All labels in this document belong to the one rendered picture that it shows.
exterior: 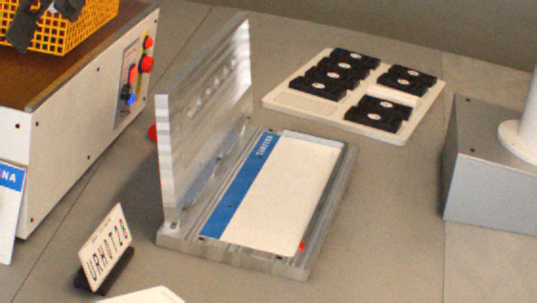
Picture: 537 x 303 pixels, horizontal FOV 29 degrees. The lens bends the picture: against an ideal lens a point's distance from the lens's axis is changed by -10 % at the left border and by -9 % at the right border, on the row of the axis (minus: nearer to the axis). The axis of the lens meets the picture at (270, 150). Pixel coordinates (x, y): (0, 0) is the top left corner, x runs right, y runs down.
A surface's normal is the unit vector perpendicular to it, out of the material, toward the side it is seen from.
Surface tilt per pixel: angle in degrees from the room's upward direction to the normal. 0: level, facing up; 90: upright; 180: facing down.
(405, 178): 0
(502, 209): 90
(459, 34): 90
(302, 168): 0
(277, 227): 0
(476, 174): 90
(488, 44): 90
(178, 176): 79
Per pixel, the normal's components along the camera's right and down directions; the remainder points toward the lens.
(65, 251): 0.15, -0.91
